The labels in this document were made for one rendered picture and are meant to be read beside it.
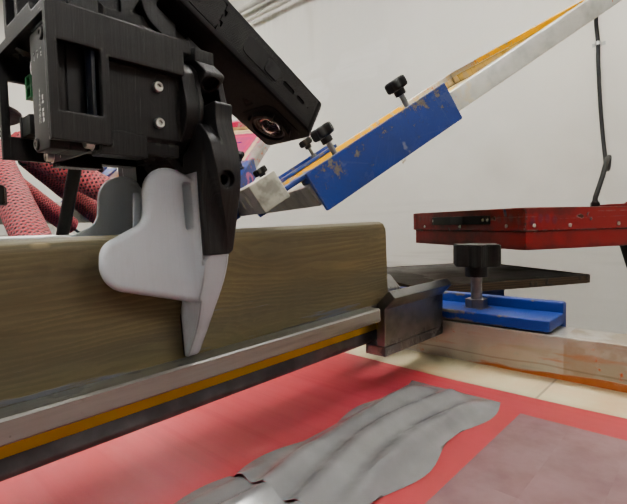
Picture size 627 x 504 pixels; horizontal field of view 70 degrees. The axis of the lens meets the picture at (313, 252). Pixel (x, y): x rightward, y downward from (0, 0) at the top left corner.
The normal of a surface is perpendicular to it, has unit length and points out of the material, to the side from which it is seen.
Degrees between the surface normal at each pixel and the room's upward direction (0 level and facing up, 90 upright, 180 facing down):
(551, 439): 0
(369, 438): 29
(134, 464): 0
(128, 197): 95
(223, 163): 86
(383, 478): 36
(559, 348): 90
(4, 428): 89
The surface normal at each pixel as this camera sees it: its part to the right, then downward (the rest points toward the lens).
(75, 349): 0.73, 0.01
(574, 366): -0.68, 0.07
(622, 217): 0.29, 0.07
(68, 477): -0.03, -1.00
